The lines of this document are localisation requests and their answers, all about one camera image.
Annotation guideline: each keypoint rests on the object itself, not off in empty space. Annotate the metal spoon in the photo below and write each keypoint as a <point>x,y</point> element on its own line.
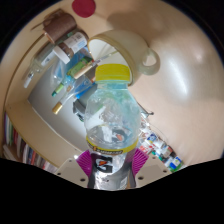
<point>105,57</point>

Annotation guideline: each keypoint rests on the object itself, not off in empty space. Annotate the brown jar with white lid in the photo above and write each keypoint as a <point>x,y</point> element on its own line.
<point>71,45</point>

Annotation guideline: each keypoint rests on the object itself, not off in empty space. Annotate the clear yellow-capped drink bottle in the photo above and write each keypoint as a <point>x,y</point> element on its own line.
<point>111,133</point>

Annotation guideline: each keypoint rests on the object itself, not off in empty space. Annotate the flat round red coaster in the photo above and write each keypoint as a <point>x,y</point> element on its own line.
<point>83,7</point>

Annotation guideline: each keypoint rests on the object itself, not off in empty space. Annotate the brown mug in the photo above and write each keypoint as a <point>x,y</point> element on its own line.
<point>60,26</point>

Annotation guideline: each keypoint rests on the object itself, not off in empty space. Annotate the clear bottle with green cap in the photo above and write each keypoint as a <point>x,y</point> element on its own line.
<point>59,89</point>

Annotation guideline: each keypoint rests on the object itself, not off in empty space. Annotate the white jar with blue lid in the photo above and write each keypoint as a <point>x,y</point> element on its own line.
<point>175,163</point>

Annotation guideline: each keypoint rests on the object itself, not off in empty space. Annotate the clear bottle with gold cap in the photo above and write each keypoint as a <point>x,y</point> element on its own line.
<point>63,101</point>

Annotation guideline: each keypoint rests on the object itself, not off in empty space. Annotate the tall clear glass bottle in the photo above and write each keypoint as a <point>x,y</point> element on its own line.
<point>40,63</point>

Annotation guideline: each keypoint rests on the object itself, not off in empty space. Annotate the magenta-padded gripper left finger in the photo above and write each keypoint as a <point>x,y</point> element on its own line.
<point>84,163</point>

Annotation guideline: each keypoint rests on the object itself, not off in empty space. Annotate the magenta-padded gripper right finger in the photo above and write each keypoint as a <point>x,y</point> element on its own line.
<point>140,163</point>

